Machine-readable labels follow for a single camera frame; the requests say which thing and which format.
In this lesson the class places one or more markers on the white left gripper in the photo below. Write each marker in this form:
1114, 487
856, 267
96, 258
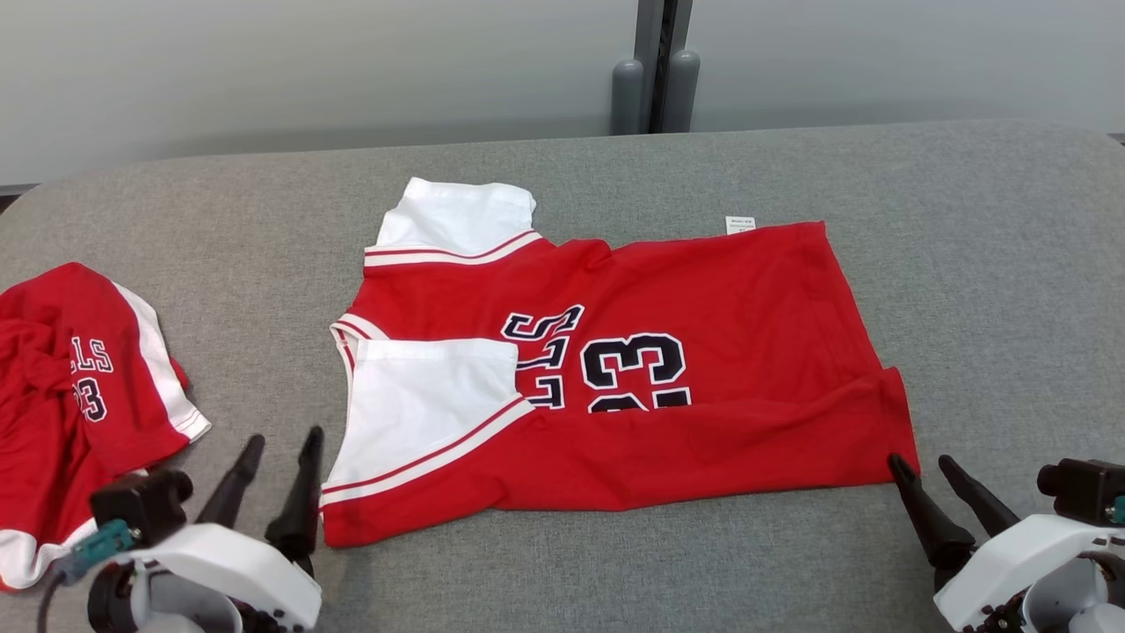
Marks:
237, 563

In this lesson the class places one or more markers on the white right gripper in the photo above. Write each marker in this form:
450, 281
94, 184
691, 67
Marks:
1028, 549

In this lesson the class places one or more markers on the red and white sports shorts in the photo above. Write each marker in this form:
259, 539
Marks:
53, 396

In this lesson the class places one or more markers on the red and white jersey shirt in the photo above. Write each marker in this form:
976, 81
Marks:
747, 352

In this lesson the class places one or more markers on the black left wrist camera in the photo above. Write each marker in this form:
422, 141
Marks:
141, 505

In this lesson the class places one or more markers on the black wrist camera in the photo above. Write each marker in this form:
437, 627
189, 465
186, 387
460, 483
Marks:
1085, 492
141, 505

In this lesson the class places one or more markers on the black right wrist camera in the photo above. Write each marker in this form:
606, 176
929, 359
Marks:
1085, 492

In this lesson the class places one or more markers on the teal right camera connector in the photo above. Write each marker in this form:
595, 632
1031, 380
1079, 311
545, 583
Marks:
1119, 510

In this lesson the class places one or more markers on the teal camera connector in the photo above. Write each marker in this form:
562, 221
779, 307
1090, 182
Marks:
97, 547
1119, 510

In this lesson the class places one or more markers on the teal left camera connector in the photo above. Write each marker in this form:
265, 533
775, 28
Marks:
97, 547

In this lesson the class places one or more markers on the grey partition post with feet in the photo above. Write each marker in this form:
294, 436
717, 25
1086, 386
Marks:
650, 53

